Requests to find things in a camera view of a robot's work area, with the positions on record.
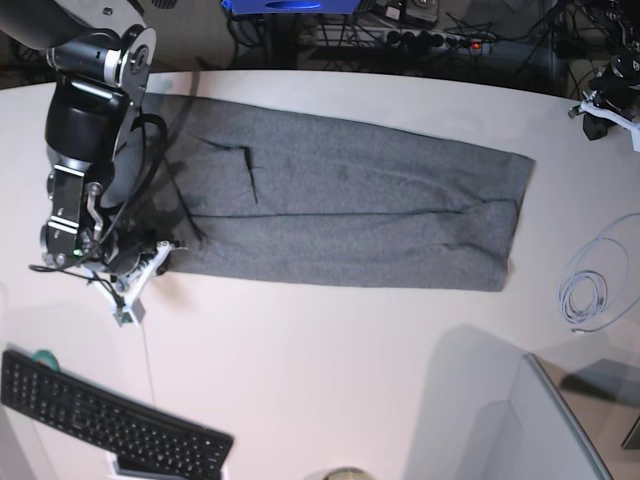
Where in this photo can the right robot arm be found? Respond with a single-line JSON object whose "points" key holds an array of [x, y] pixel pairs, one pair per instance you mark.
{"points": [[101, 52]]}

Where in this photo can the black keyboard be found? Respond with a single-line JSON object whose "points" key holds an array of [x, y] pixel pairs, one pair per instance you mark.
{"points": [[161, 442]]}

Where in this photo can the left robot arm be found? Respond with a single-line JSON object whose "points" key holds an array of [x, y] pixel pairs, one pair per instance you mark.
{"points": [[618, 21]]}

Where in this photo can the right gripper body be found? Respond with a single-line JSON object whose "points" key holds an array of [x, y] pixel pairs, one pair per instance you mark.
{"points": [[121, 266]]}

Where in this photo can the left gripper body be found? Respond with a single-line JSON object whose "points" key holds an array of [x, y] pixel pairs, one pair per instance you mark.
{"points": [[612, 97]]}

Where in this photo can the blue box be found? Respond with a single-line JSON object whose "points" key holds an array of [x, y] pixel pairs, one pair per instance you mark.
{"points": [[248, 7]]}

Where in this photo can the grey monitor edge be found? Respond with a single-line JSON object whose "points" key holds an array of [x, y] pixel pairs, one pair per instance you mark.
{"points": [[555, 446]]}

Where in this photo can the round tan lid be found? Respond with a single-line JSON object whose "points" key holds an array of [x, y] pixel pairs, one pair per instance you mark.
{"points": [[347, 473]]}

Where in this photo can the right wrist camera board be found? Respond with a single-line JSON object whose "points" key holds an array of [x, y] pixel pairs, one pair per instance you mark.
{"points": [[129, 314]]}

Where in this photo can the grey t-shirt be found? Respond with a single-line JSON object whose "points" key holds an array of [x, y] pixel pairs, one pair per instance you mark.
{"points": [[262, 194]]}

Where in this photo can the green tape roll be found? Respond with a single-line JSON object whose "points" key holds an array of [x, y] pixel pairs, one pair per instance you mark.
{"points": [[47, 359]]}

